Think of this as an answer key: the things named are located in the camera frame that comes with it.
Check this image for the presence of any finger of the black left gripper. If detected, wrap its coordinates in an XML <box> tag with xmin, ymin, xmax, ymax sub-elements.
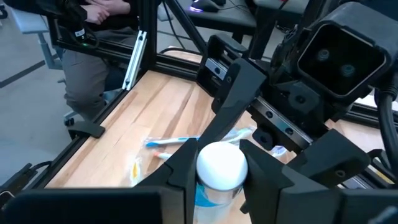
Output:
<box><xmin>198</xmin><ymin>58</ymin><xmax>267</xmax><ymax>149</ymax></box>
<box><xmin>287</xmin><ymin>129</ymin><xmax>373</xmax><ymax>190</ymax></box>

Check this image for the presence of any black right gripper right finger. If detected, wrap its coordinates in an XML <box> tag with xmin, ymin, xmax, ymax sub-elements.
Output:
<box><xmin>239</xmin><ymin>139</ymin><xmax>398</xmax><ymax>224</ymax></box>

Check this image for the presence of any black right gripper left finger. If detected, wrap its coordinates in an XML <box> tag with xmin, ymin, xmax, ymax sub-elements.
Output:
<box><xmin>0</xmin><ymin>138</ymin><xmax>199</xmax><ymax>224</ymax></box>

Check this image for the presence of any blue mouthwash bottle white cap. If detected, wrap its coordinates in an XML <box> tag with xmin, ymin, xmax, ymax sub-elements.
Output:
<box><xmin>192</xmin><ymin>141</ymin><xmax>249</xmax><ymax>224</ymax></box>

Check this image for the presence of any light blue toothbrush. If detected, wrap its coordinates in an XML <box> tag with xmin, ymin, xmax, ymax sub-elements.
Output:
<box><xmin>145</xmin><ymin>126</ymin><xmax>255</xmax><ymax>148</ymax></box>

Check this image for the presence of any orange toothbrush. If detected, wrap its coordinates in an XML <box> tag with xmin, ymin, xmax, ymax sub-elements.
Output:
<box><xmin>129</xmin><ymin>157</ymin><xmax>144</xmax><ymax>187</ymax></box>
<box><xmin>153</xmin><ymin>151</ymin><xmax>174</xmax><ymax>161</ymax></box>

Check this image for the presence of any dark grey desk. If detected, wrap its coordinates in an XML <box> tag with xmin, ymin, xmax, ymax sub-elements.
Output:
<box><xmin>186</xmin><ymin>0</ymin><xmax>259</xmax><ymax>44</ymax></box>

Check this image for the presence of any black flat mounting plate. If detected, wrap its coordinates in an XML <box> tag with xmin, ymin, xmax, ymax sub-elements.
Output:
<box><xmin>67</xmin><ymin>120</ymin><xmax>106</xmax><ymax>140</ymax></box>

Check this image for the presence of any black computer mouse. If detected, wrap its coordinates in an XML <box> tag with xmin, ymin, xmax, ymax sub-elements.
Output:
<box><xmin>190</xmin><ymin>0</ymin><xmax>220</xmax><ymax>13</ymax></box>

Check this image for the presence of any person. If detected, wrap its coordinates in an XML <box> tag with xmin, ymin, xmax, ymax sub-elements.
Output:
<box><xmin>2</xmin><ymin>0</ymin><xmax>141</xmax><ymax>122</ymax></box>

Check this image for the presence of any grey office chair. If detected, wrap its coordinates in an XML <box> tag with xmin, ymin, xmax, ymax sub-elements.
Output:
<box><xmin>9</xmin><ymin>6</ymin><xmax>78</xmax><ymax>127</ymax></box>

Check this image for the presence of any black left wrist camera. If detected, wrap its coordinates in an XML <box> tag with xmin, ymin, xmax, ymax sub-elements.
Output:
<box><xmin>297</xmin><ymin>1</ymin><xmax>398</xmax><ymax>100</ymax></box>

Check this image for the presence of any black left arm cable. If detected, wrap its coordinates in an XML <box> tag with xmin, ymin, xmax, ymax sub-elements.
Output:
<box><xmin>374</xmin><ymin>82</ymin><xmax>398</xmax><ymax>180</ymax></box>

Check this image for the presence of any black aluminium table frame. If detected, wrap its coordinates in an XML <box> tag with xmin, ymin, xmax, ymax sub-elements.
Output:
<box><xmin>0</xmin><ymin>0</ymin><xmax>398</xmax><ymax>203</ymax></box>

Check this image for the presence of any silver aluminium bracket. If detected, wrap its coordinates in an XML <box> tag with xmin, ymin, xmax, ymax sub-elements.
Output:
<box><xmin>121</xmin><ymin>30</ymin><xmax>148</xmax><ymax>91</ymax></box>

